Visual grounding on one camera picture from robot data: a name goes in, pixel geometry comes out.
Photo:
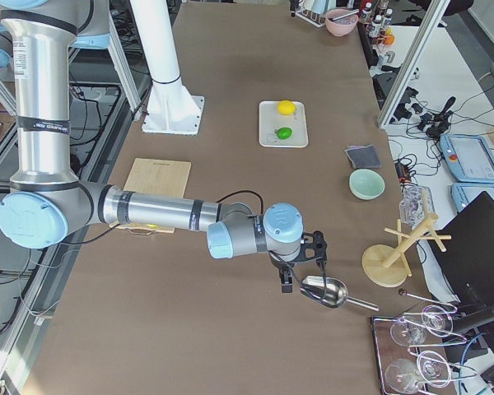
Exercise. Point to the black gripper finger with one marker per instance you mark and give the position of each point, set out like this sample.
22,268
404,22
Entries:
286,281

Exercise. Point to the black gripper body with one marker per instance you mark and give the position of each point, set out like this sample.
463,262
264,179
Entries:
288,258

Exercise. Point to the green lime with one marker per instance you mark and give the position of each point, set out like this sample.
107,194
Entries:
283,133

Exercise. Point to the yellow lemon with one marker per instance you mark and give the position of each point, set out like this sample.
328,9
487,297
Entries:
286,107

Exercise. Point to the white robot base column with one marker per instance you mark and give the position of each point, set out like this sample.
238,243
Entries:
171,109

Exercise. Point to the white rabbit tray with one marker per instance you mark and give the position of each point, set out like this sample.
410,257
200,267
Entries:
270,120

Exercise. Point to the metal scoop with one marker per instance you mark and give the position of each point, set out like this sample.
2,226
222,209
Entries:
331,292

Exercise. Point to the wooden mug tree stand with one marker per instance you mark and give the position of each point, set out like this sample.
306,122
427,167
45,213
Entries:
388,266

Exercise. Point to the green ceramic bowl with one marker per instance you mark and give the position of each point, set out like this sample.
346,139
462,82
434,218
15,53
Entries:
366,184

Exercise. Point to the grey folded cloth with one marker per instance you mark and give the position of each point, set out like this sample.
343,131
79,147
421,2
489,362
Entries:
363,157

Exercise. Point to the glass jar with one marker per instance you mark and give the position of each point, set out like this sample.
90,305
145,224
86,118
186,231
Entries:
416,203

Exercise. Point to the wine glass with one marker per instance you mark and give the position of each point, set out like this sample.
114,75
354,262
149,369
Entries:
430,370
412,329

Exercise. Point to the wooden cutting board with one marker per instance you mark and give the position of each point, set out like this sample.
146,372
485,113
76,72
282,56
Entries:
158,177

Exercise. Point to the teach pendant tablet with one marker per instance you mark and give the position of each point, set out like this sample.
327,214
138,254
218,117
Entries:
468,157
463,193

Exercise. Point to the black monitor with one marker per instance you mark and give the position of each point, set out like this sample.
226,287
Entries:
468,262

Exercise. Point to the pink bowl with ice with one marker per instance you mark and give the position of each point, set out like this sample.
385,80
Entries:
340,22

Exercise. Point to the aluminium frame post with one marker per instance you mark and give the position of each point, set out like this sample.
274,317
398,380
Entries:
430,21

